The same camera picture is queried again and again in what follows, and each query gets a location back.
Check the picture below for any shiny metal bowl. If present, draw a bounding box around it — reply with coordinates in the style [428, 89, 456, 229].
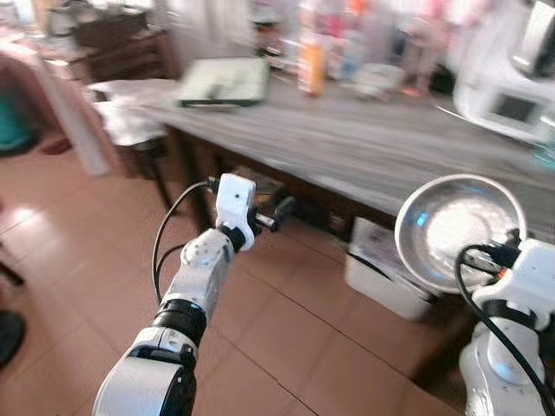
[394, 172, 528, 296]

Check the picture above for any dark wooden grey-topped table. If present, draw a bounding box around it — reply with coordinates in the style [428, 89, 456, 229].
[130, 76, 555, 413]

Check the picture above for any white storage bin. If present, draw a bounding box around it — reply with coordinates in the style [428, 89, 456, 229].
[344, 216, 435, 323]

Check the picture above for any dark wooden chair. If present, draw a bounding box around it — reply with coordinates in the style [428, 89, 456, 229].
[128, 137, 176, 211]

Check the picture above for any green-rimmed white board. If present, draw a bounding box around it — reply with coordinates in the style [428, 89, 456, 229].
[177, 57, 271, 110]

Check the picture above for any orange bottle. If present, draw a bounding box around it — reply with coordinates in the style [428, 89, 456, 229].
[297, 33, 327, 97]

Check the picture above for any white kitchen machine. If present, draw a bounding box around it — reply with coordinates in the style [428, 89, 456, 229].
[450, 0, 555, 146]

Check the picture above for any small white container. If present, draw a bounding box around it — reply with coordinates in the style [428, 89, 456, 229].
[350, 62, 406, 99]

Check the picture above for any white cloth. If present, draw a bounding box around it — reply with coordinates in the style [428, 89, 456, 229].
[86, 79, 180, 147]

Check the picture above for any dark wooden cabinet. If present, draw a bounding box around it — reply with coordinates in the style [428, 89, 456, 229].
[42, 7, 176, 84]

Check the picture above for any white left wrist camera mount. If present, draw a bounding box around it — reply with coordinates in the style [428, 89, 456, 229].
[214, 172, 258, 253]

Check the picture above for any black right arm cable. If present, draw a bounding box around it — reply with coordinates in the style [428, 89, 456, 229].
[454, 244, 555, 416]

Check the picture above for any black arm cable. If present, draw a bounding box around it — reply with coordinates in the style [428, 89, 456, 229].
[151, 179, 219, 306]
[454, 244, 555, 416]

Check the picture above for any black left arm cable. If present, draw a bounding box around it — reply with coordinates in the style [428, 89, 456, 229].
[151, 179, 219, 306]

